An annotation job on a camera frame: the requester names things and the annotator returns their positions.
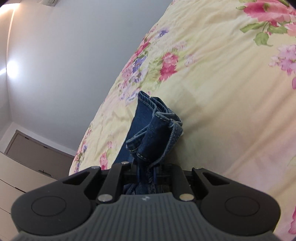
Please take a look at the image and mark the dark blue denim jeans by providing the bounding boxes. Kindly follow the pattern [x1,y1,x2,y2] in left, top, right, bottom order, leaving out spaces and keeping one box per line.
[114,91,183,195]

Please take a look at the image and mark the beige drawer cabinet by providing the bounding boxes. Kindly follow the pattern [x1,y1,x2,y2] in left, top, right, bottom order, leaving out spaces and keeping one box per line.
[0,153,55,240]

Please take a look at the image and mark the brown cabinet top panel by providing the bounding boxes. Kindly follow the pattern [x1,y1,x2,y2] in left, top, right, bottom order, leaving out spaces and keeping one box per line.
[4,130,74,179]

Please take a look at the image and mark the cream floral quilt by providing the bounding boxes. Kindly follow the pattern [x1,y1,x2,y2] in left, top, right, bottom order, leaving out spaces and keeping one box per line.
[69,1,295,240]

